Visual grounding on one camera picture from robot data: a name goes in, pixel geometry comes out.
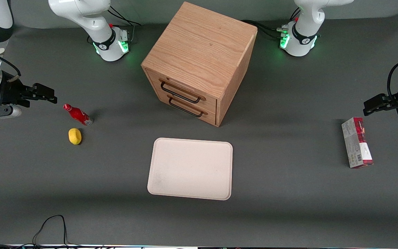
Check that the beige rectangular tray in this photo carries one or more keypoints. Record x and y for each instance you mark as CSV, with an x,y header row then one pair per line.
x,y
190,168

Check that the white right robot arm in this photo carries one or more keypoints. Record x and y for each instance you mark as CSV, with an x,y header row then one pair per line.
x,y
97,27

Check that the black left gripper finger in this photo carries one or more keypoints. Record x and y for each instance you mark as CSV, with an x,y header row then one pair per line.
x,y
387,105
375,100

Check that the wooden drawer front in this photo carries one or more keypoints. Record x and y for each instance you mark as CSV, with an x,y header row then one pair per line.
x,y
209,116
206,100

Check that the yellow lemon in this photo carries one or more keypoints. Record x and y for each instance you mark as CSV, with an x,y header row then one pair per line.
x,y
75,136

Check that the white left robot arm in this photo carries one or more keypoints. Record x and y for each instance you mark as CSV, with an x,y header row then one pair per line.
x,y
302,34

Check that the red coke bottle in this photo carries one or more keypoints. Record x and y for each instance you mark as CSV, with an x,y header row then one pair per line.
x,y
78,115

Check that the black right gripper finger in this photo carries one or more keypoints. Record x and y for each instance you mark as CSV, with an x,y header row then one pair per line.
x,y
43,99
45,90

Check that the wooden drawer cabinet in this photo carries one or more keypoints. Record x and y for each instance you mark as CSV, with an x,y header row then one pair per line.
x,y
202,45

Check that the grey and red carton box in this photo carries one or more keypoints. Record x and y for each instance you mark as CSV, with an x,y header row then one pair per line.
x,y
356,143

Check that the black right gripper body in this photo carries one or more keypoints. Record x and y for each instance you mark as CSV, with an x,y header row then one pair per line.
x,y
9,91

